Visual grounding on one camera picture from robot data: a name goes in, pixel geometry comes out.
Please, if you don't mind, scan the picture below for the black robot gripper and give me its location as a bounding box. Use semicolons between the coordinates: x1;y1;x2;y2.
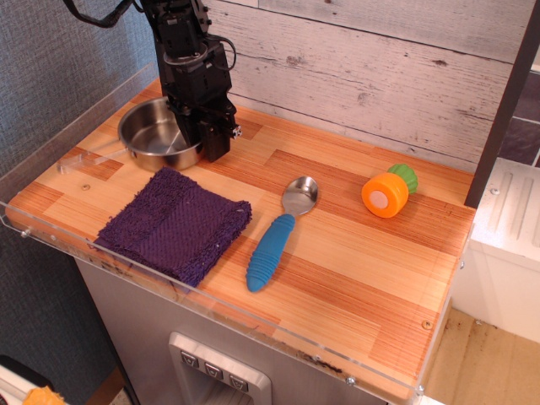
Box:
162;40;241;162

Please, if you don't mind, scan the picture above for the purple folded towel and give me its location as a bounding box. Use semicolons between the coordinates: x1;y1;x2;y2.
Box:
95;167;251;287

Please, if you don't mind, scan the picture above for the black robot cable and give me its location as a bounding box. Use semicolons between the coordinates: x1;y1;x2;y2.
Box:
62;0;136;29

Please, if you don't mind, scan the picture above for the small steel saucepan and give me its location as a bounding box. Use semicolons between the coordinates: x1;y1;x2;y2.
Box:
57;97;204;174

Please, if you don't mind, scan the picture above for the silver dispenser button panel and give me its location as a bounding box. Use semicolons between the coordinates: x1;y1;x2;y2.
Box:
169;332;273;404

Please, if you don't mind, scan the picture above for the blue handled metal spoon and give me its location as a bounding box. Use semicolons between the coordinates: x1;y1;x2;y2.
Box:
246;176;318;293

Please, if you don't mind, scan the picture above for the white toy sink unit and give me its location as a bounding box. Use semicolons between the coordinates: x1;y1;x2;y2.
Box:
451;159;539;342

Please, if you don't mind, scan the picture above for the orange object bottom left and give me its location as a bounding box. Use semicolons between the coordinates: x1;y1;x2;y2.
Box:
22;386;65;405

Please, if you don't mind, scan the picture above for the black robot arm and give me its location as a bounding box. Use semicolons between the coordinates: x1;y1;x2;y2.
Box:
141;1;241;162

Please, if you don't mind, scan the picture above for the dark right cabinet post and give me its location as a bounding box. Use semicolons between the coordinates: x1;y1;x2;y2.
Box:
464;1;539;208

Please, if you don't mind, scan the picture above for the orange toy carrot piece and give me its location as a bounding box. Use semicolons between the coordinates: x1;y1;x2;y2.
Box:
361;164;419;219

